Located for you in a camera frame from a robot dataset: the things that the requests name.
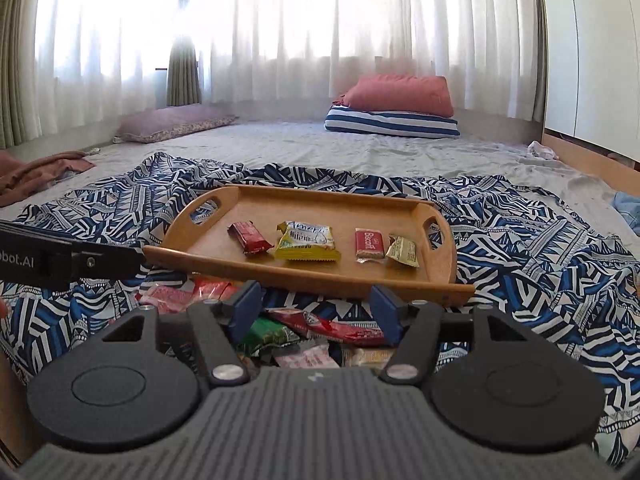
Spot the yellow Americ snack pack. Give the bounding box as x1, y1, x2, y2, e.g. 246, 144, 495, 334
273, 221, 341, 262

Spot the red label cracker pack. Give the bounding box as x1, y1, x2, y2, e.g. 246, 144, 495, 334
192, 276, 238, 302

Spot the brown red cloth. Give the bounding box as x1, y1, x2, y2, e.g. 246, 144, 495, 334
0, 150, 94, 207

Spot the small red snack bar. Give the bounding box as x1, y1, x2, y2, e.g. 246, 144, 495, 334
228, 221, 273, 256

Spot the white wardrobe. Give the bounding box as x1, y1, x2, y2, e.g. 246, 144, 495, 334
544, 0, 639, 160

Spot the clear cracker packet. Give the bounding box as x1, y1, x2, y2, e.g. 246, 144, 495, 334
343, 348, 395, 372

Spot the blue cloth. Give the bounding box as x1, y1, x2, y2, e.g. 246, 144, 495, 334
612, 192, 640, 236

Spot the red Biscoff biscuit pack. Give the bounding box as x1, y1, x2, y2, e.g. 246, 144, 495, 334
355, 228, 385, 262

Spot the red pillow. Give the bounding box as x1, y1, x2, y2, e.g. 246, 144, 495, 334
333, 74, 454, 118

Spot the green drape curtain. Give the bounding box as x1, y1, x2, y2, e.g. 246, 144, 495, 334
166, 0, 202, 106

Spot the long red snack bar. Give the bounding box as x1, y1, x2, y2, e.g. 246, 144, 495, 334
267, 309, 387, 347

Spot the green snack packet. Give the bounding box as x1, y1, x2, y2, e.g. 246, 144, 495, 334
240, 318, 300, 358

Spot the white sheer curtain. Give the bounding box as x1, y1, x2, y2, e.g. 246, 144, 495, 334
25, 0, 544, 136

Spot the white pink snack packet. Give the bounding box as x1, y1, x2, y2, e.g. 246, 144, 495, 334
274, 344, 340, 370

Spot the blue white striped pillow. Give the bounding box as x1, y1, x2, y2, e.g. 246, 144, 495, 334
324, 105, 460, 139

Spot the blue patterned blanket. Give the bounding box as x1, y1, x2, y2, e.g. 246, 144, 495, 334
1, 152, 639, 467

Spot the wooden serving tray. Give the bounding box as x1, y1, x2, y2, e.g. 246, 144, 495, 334
143, 185, 475, 307

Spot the grey bed sheet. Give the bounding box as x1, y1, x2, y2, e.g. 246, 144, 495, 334
30, 122, 639, 254

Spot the pink clear snack packet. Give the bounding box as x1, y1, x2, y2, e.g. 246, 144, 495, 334
137, 285, 193, 314

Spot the pale yellow snack packet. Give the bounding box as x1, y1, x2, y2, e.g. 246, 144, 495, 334
386, 234, 420, 269

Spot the wooden bed frame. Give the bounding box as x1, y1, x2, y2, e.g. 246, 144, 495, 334
541, 129, 640, 196

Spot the purple pillow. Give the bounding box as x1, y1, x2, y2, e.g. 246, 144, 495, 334
114, 104, 238, 144

